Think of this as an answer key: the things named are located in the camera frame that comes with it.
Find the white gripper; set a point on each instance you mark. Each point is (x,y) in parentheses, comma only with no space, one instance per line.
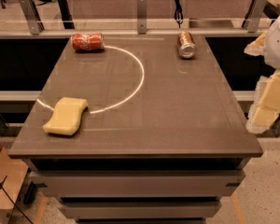
(278,44)

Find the orange soda can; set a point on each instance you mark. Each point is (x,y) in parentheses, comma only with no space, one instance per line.
(185,45)

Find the red cola can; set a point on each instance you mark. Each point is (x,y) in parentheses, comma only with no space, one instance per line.
(87,42)

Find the yellow sponge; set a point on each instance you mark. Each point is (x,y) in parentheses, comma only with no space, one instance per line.
(66,117)

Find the grey drawer cabinet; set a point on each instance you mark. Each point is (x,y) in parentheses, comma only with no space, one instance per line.
(162,140)

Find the cardboard box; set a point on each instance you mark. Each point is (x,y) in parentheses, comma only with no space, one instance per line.
(12,174)

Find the right metal bracket post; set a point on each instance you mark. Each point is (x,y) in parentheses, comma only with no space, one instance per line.
(254,16)

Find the metal bracket post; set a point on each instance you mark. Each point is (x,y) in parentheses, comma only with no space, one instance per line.
(254,16)
(141,16)
(29,11)

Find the middle metal bracket post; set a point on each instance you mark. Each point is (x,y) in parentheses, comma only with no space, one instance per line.
(141,16)

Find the left metal bracket post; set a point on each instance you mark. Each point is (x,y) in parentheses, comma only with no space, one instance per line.
(29,11)

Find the horizontal metal rail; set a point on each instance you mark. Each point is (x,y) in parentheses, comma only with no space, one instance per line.
(68,32)

